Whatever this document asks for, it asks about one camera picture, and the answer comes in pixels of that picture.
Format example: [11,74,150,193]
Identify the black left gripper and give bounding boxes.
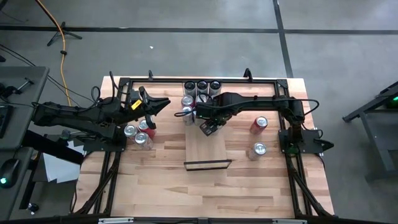
[121,86,171,131]

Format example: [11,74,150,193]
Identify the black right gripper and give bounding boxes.
[196,102,226,137]

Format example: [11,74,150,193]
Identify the black tripod stand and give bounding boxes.
[46,21,83,47]

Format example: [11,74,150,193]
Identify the white paper sheets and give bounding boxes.
[42,139,86,184]

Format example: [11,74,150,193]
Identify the grey desk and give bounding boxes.
[0,65,50,220]

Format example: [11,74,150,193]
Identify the black metal clamp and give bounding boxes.
[0,77,35,99]

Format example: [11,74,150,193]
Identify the black keyboard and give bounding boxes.
[0,105,14,139]

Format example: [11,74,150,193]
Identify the black caster wheel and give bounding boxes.
[26,202,40,215]

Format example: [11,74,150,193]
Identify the black computer mouse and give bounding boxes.
[0,157,20,189]

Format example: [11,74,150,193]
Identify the black side cart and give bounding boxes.
[341,80,398,183]

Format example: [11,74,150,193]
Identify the wooden shelf with black frame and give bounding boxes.
[182,82,233,172]

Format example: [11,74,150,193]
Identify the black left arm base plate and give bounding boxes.
[83,136,127,153]

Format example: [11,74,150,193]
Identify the yellow extension cable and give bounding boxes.
[34,0,80,118]

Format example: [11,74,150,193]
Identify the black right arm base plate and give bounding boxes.
[279,128,335,156]

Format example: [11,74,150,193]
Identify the silver mounting bracket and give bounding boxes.
[272,218,308,224]
[98,217,135,224]

